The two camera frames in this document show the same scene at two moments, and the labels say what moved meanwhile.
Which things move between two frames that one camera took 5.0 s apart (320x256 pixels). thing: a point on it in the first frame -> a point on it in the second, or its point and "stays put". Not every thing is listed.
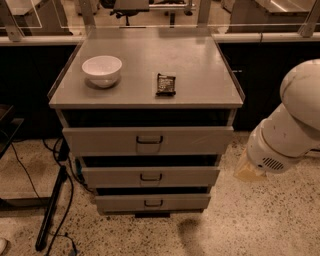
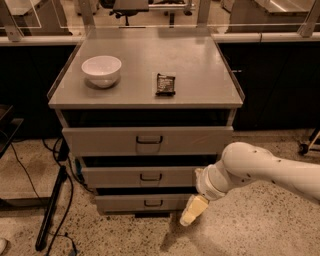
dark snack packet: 166,85 stays put
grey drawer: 148,176 stays put
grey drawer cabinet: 148,112 stays put
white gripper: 266,154 -> 205,188
